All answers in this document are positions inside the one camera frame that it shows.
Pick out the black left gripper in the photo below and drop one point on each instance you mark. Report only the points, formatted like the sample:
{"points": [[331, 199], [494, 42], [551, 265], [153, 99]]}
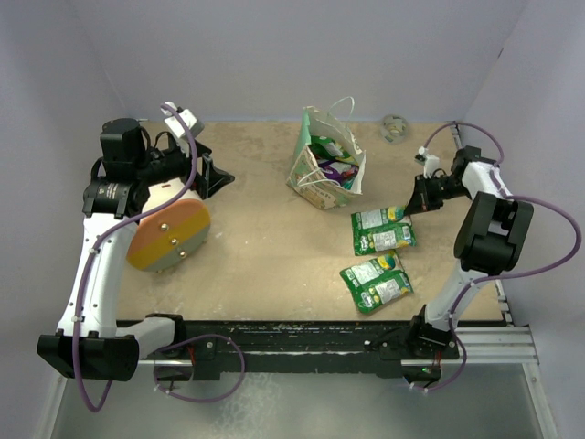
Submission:
{"points": [[210, 177]]}

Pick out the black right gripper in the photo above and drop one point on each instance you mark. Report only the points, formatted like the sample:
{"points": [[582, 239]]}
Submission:
{"points": [[421, 200]]}

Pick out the green snack packet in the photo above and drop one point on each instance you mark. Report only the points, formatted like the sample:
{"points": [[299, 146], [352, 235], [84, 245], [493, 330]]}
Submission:
{"points": [[377, 282], [381, 230], [326, 148]]}

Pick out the white orange toy drawer box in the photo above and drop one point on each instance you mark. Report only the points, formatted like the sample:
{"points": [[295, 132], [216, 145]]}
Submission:
{"points": [[167, 237]]}

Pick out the teal snack packet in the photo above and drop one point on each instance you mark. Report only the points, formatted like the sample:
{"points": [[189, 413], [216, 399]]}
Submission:
{"points": [[348, 183]]}

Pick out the green paper gift bag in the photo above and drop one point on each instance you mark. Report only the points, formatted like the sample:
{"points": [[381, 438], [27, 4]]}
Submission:
{"points": [[306, 178]]}

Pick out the purple Fox's bag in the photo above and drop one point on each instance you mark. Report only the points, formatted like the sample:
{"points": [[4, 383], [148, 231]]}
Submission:
{"points": [[336, 170]]}

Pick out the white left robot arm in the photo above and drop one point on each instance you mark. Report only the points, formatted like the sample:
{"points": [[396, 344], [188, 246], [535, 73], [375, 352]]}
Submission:
{"points": [[143, 207]]}

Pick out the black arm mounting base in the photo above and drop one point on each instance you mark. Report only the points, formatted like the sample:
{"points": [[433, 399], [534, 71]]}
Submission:
{"points": [[298, 347]]}

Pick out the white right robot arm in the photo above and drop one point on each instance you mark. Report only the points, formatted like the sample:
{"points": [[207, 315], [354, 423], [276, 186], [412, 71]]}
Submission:
{"points": [[488, 243]]}

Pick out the clear tape roll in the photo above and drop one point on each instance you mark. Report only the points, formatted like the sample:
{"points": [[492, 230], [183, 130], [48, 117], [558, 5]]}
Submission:
{"points": [[394, 128]]}

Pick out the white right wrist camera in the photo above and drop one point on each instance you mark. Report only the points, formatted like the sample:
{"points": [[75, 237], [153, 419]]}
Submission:
{"points": [[430, 163]]}

